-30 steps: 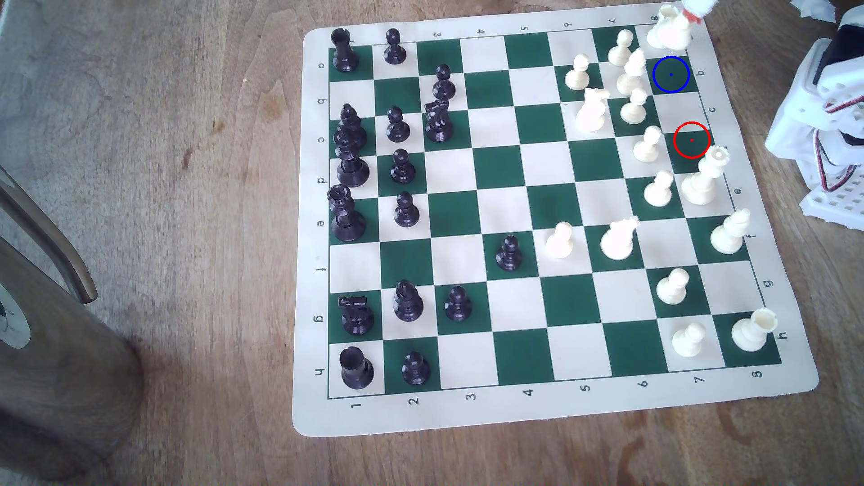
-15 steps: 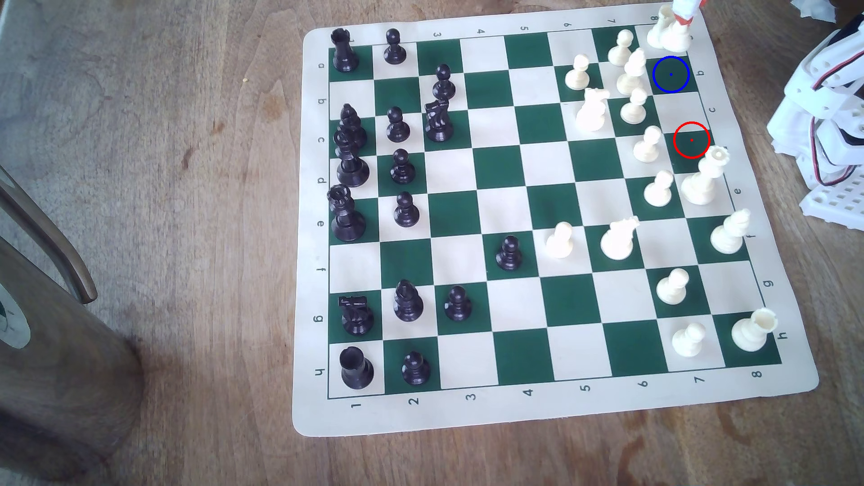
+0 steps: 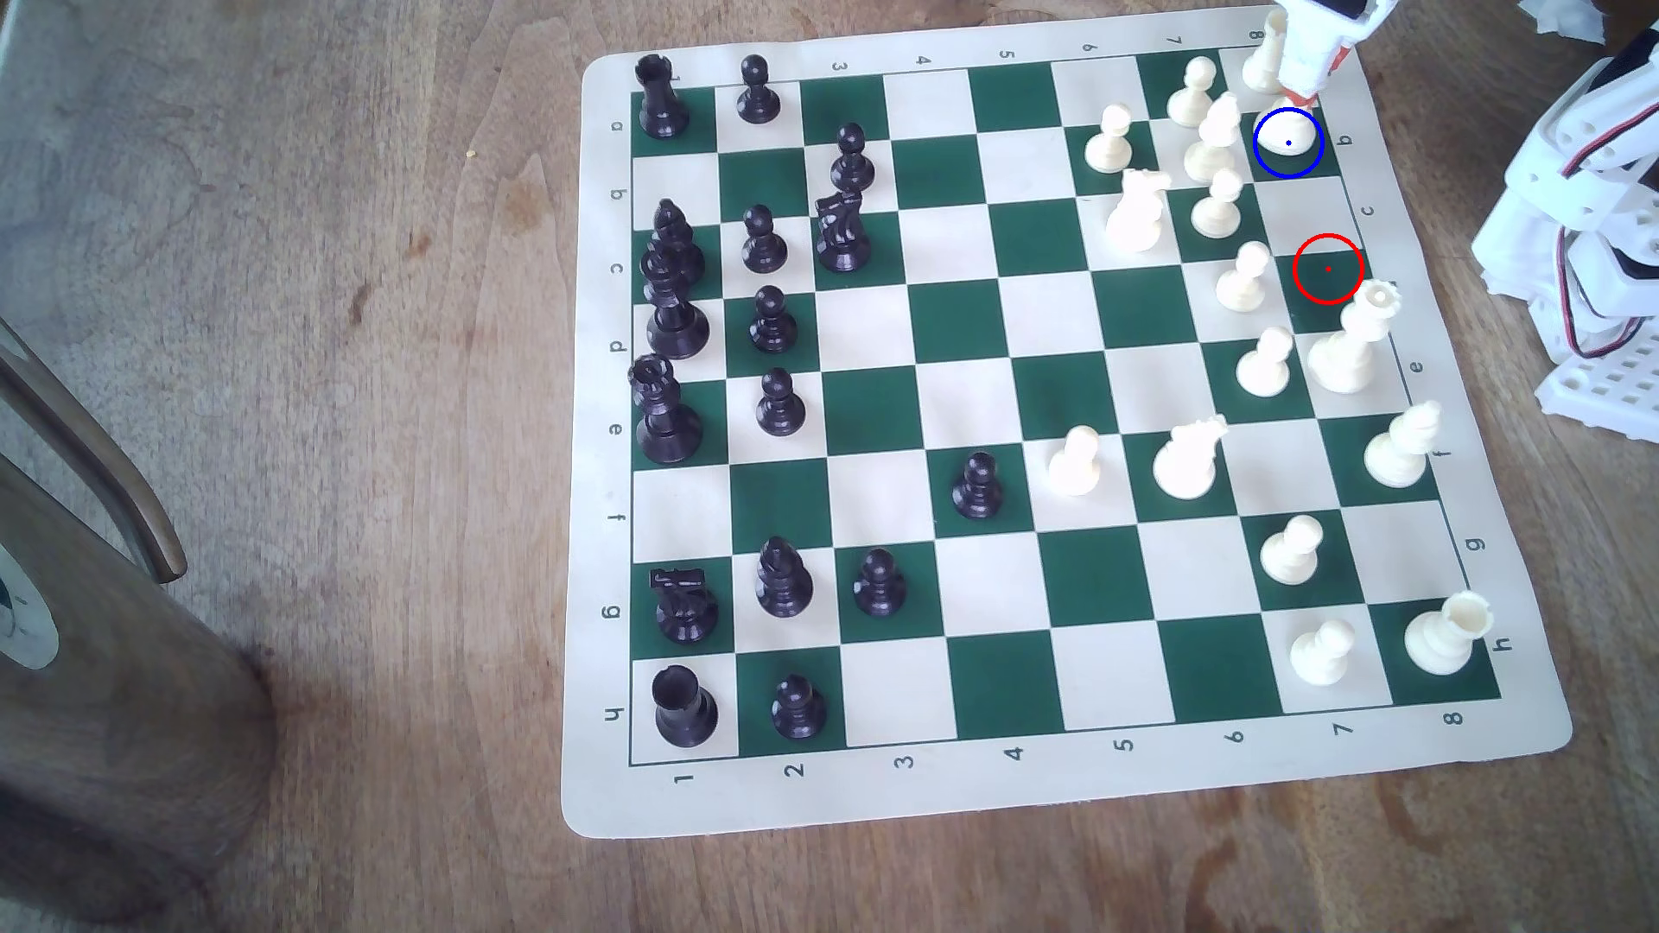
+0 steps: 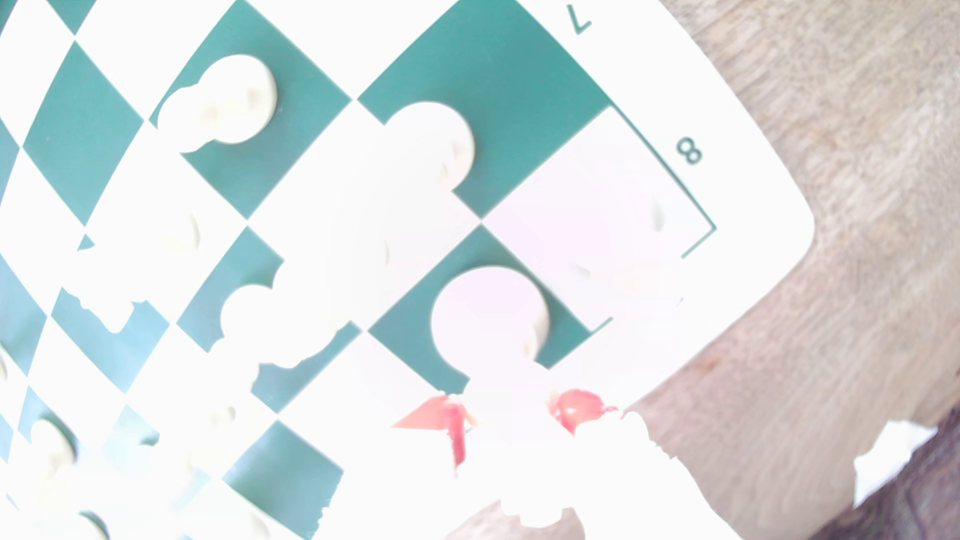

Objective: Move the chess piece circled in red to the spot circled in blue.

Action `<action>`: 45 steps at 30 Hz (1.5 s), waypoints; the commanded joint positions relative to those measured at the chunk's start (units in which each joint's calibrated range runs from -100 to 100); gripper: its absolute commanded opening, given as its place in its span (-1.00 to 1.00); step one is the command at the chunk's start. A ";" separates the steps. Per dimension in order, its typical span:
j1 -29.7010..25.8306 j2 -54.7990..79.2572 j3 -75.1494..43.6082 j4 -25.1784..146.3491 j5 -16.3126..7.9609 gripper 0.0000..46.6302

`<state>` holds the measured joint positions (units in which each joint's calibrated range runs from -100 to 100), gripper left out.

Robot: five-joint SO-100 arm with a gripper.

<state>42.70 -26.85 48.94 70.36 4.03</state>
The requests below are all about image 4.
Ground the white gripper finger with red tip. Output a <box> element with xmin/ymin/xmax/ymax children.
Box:
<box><xmin>318</xmin><ymin>394</ymin><xmax>478</xmax><ymax>540</ymax></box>
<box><xmin>549</xmin><ymin>388</ymin><xmax>744</xmax><ymax>540</ymax></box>

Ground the white chess piece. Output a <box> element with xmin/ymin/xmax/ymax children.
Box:
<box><xmin>429</xmin><ymin>265</ymin><xmax>553</xmax><ymax>421</ymax></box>
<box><xmin>217</xmin><ymin>258</ymin><xmax>363</xmax><ymax>370</ymax></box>
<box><xmin>127</xmin><ymin>202</ymin><xmax>204</xmax><ymax>265</ymax></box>
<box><xmin>378</xmin><ymin>101</ymin><xmax>478</xmax><ymax>193</ymax></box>

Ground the white chess pawn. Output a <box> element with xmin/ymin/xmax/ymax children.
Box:
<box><xmin>66</xmin><ymin>510</ymin><xmax>111</xmax><ymax>540</ymax></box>
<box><xmin>26</xmin><ymin>417</ymin><xmax>81</xmax><ymax>483</ymax></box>
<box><xmin>156</xmin><ymin>54</ymin><xmax>279</xmax><ymax>156</ymax></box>

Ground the white chess knight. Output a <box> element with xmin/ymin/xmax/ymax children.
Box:
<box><xmin>60</xmin><ymin>238</ymin><xmax>153</xmax><ymax>336</ymax></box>

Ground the green and white chess board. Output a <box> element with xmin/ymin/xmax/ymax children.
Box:
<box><xmin>0</xmin><ymin>0</ymin><xmax>817</xmax><ymax>540</ymax></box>

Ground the white paper scrap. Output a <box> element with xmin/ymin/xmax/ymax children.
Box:
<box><xmin>852</xmin><ymin>419</ymin><xmax>939</xmax><ymax>508</ymax></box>

